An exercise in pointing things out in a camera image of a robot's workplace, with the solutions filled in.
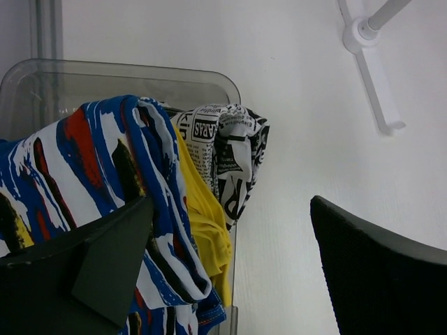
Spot newspaper print trousers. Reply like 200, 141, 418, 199
166, 103, 270, 230

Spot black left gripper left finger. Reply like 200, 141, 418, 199
1, 197, 154, 334

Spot blue patterned garment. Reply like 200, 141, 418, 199
1, 95, 226, 334

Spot aluminium frame post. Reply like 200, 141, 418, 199
29, 0, 64, 59

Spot white clothes rack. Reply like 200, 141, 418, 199
338, 0, 409, 136

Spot yellow garment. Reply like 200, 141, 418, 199
174, 128, 233, 307

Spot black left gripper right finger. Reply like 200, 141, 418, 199
310, 196, 446, 334

